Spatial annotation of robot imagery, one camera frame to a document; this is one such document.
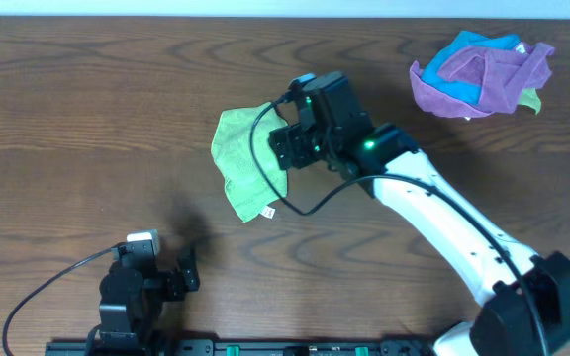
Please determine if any black right camera cable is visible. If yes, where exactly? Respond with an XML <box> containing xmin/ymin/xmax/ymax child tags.
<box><xmin>248</xmin><ymin>93</ymin><xmax>551</xmax><ymax>356</ymax></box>

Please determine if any green microfiber cloth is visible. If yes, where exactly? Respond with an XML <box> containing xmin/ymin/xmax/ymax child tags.
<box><xmin>211</xmin><ymin>102</ymin><xmax>288</xmax><ymax>223</ymax></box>

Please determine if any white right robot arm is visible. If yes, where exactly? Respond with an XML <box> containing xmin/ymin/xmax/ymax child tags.
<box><xmin>268</xmin><ymin>71</ymin><xmax>570</xmax><ymax>355</ymax></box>

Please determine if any blue microfiber cloth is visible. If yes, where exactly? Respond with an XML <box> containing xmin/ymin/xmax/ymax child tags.
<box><xmin>418</xmin><ymin>31</ymin><xmax>521</xmax><ymax>105</ymax></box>

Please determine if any black camera cable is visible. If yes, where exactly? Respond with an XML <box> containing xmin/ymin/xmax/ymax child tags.
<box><xmin>248</xmin><ymin>93</ymin><xmax>551</xmax><ymax>356</ymax></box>
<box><xmin>1</xmin><ymin>245</ymin><xmax>128</xmax><ymax>356</ymax></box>

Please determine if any black left camera cable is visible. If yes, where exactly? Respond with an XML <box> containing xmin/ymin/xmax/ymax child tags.
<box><xmin>1</xmin><ymin>245</ymin><xmax>128</xmax><ymax>356</ymax></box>

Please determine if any purple microfiber cloth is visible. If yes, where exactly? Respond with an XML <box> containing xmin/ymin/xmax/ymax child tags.
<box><xmin>409</xmin><ymin>42</ymin><xmax>555</xmax><ymax>120</ymax></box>

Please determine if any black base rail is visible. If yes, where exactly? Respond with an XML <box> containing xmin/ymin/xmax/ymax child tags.
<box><xmin>45</xmin><ymin>339</ymin><xmax>435</xmax><ymax>356</ymax></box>

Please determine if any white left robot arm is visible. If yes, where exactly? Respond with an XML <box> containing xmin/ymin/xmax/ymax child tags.
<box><xmin>84</xmin><ymin>240</ymin><xmax>200</xmax><ymax>355</ymax></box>

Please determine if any light green cloth under pile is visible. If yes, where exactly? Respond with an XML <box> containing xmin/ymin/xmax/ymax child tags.
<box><xmin>518</xmin><ymin>88</ymin><xmax>542</xmax><ymax>115</ymax></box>

